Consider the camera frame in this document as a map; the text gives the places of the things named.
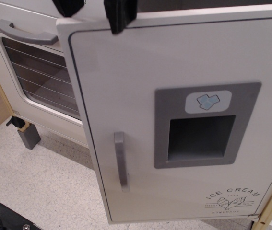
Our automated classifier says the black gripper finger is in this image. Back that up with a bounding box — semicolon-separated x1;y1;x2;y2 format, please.
104;0;138;35
52;0;86;17

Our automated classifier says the white toy fridge door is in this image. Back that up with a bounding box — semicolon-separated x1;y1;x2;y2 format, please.
56;0;272;225

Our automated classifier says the white toy kitchen cabinet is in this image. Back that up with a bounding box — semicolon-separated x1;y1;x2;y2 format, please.
0;0;272;230

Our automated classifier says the white toy oven door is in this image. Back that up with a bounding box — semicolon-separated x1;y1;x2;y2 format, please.
0;0;87;146

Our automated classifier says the grey kitchen leg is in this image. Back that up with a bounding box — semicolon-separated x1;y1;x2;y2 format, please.
18;124;41;150

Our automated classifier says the grey ice dispenser panel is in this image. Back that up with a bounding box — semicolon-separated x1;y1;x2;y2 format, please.
154;81;261;169

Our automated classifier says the grey oven door handle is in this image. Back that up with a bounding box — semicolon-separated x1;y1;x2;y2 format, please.
0;19;59;45

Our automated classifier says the black clamp bracket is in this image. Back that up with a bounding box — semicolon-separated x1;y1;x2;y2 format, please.
6;116;25;129

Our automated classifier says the grey fridge door handle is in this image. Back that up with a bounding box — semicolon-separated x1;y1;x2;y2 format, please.
114;131;130;192

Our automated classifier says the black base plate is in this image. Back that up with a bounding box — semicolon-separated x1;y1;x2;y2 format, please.
0;203;41;230

